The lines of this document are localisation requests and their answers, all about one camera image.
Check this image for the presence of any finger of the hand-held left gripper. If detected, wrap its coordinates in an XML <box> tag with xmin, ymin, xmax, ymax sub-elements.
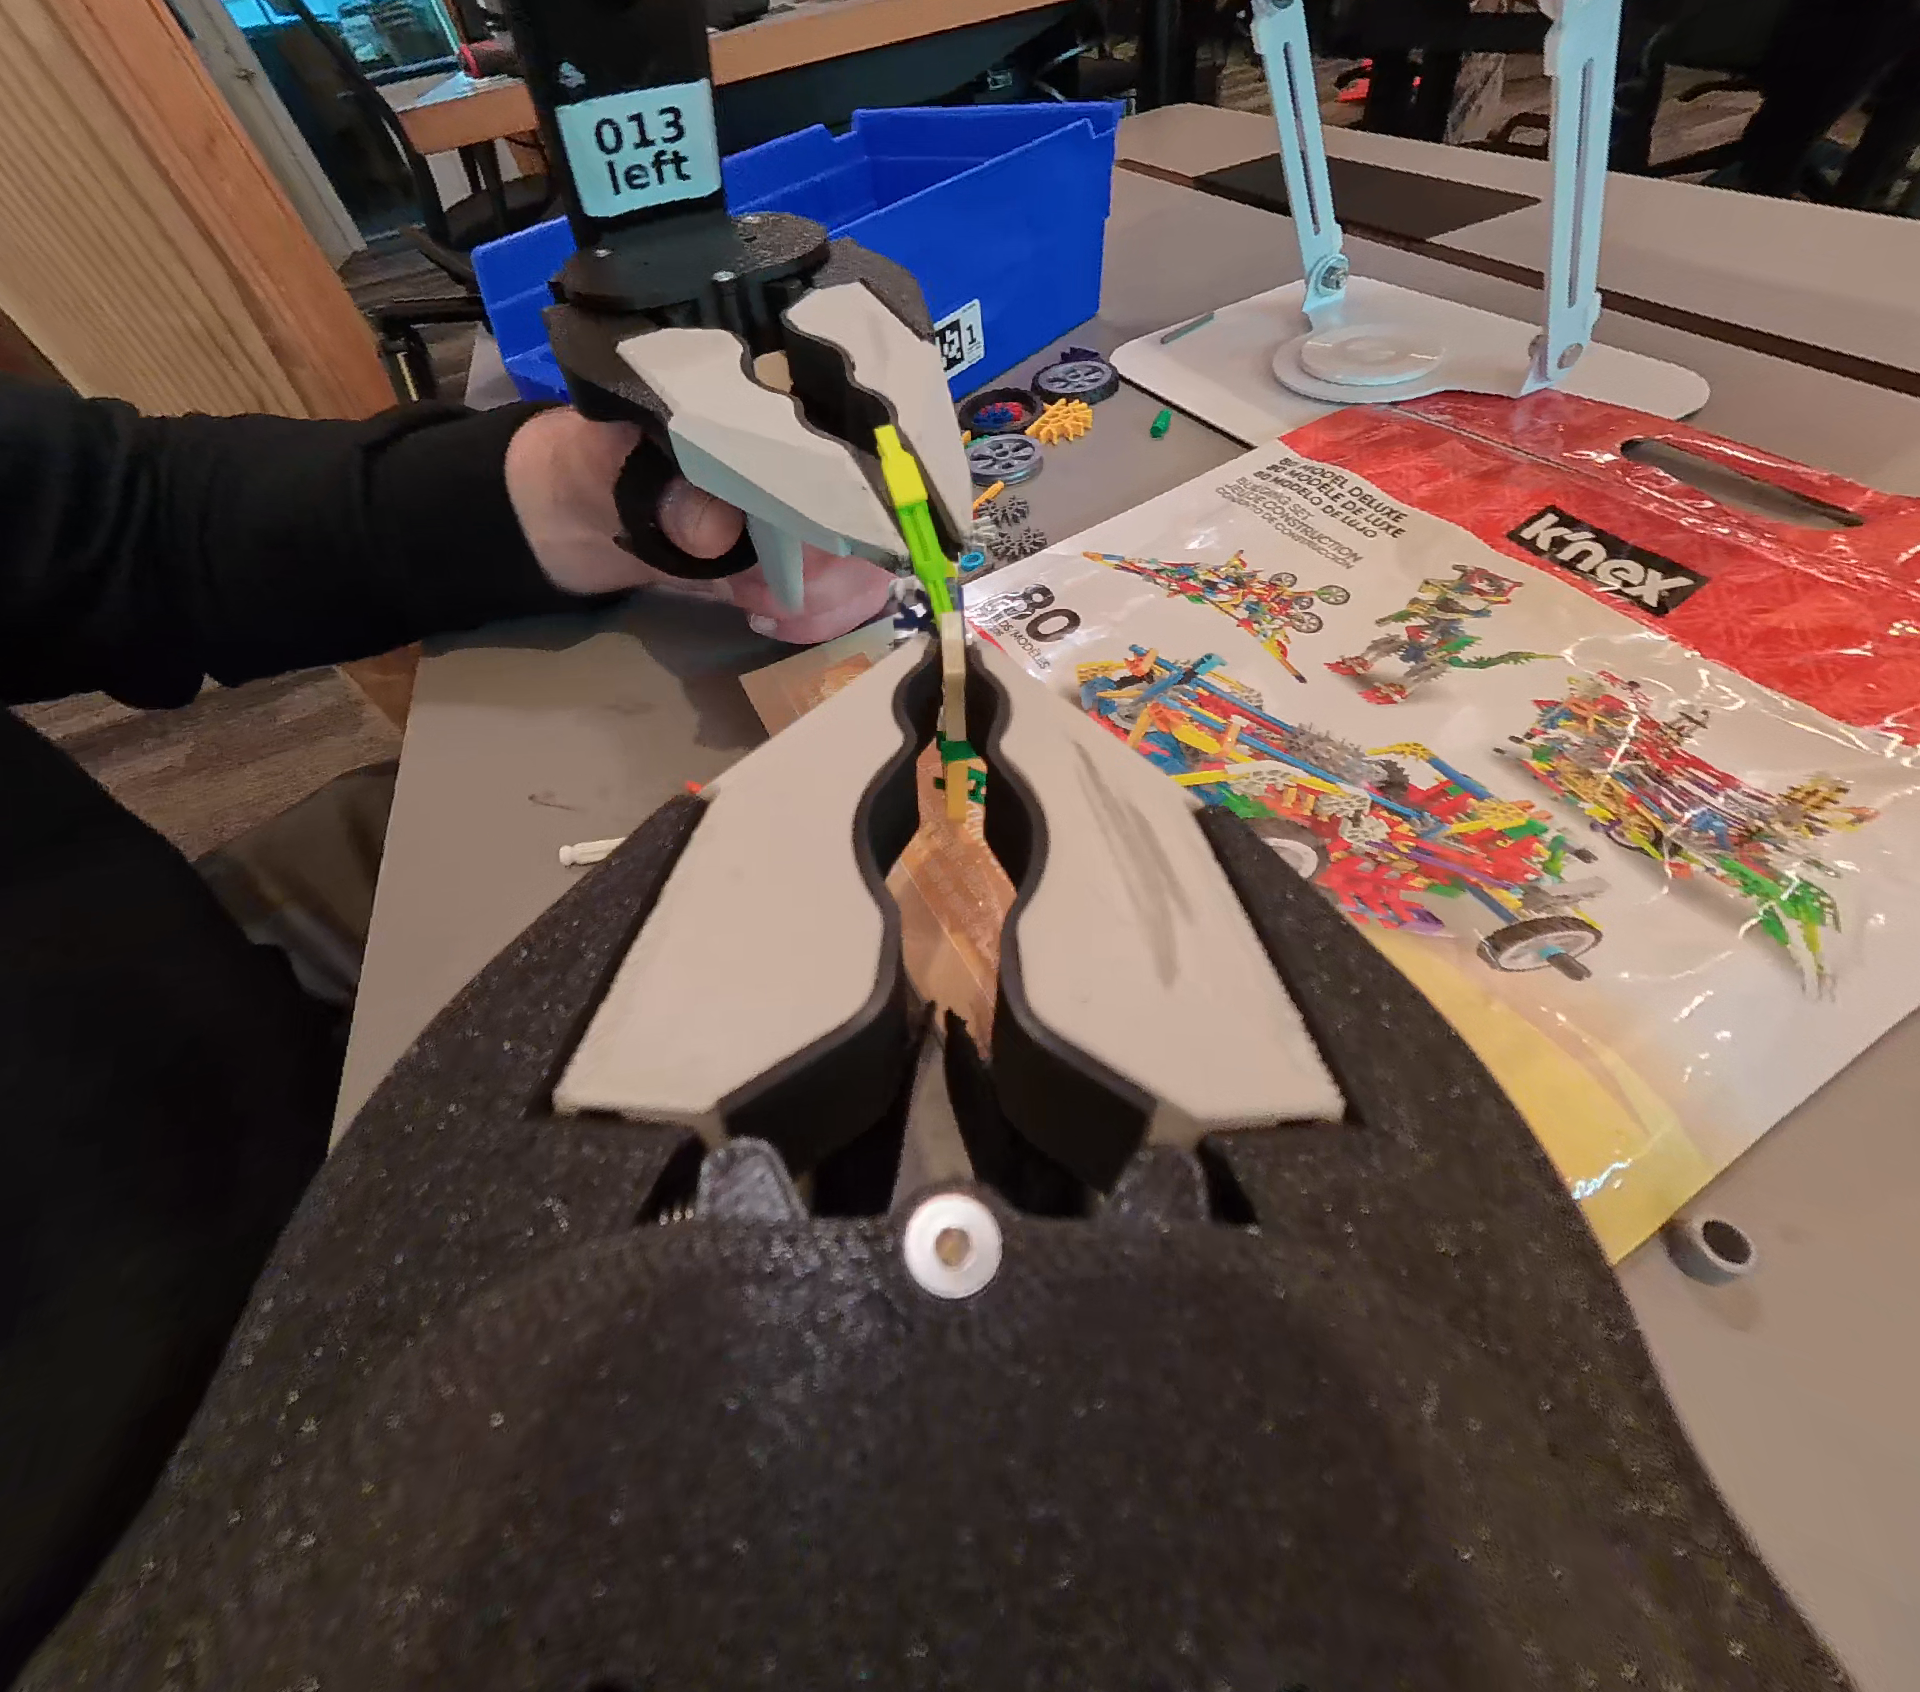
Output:
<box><xmin>780</xmin><ymin>282</ymin><xmax>971</xmax><ymax>553</ymax></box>
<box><xmin>615</xmin><ymin>326</ymin><xmax>910</xmax><ymax>614</ymax></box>

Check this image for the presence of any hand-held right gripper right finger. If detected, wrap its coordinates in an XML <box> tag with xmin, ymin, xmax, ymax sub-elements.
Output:
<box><xmin>961</xmin><ymin>633</ymin><xmax>1349</xmax><ymax>1192</ymax></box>

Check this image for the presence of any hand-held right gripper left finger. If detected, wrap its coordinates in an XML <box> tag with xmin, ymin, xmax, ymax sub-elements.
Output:
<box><xmin>553</xmin><ymin>641</ymin><xmax>920</xmax><ymax>1175</ymax></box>

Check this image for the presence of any colourful toy rod connector assembly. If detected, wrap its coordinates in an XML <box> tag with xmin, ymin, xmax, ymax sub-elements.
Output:
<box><xmin>875</xmin><ymin>419</ymin><xmax>996</xmax><ymax>824</ymax></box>

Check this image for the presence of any person's left forearm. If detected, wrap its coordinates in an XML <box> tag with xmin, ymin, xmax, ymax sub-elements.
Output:
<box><xmin>0</xmin><ymin>378</ymin><xmax>633</xmax><ymax>711</ymax></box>

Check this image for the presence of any person's left hand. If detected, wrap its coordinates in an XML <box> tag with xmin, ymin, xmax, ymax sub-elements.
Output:
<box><xmin>502</xmin><ymin>408</ymin><xmax>902</xmax><ymax>643</ymax></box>

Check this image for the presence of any pile of toy construction pieces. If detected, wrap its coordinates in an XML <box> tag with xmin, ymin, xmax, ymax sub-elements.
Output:
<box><xmin>953</xmin><ymin>347</ymin><xmax>1128</xmax><ymax>570</ymax></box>

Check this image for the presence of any blue plastic bin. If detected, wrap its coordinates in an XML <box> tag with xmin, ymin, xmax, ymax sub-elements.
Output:
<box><xmin>472</xmin><ymin>97</ymin><xmax>1128</xmax><ymax>403</ymax></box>

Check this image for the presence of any brown cardboard sheet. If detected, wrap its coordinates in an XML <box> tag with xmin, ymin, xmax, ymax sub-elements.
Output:
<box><xmin>742</xmin><ymin>647</ymin><xmax>1023</xmax><ymax>1050</ymax></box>

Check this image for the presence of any black office chair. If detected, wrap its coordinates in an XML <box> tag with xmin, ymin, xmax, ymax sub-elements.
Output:
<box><xmin>246</xmin><ymin>0</ymin><xmax>499</xmax><ymax>373</ymax></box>

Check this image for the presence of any long wooden desk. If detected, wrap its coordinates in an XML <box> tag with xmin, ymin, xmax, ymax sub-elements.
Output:
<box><xmin>396</xmin><ymin>0</ymin><xmax>1143</xmax><ymax>156</ymax></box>

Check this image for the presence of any black table mat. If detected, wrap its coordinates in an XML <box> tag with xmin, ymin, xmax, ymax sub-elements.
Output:
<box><xmin>1200</xmin><ymin>150</ymin><xmax>1541</xmax><ymax>241</ymax></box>

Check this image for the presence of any printed toy set plastic bag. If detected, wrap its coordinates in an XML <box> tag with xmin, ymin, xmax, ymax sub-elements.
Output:
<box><xmin>961</xmin><ymin>389</ymin><xmax>1920</xmax><ymax>1265</ymax></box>

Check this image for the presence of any person's black clothed torso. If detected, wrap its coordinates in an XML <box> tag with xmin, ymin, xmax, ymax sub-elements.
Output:
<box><xmin>0</xmin><ymin>702</ymin><xmax>349</xmax><ymax>1650</ymax></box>

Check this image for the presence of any white adjustable book stand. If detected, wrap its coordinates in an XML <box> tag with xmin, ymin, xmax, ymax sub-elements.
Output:
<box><xmin>1110</xmin><ymin>0</ymin><xmax>1920</xmax><ymax>452</ymax></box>

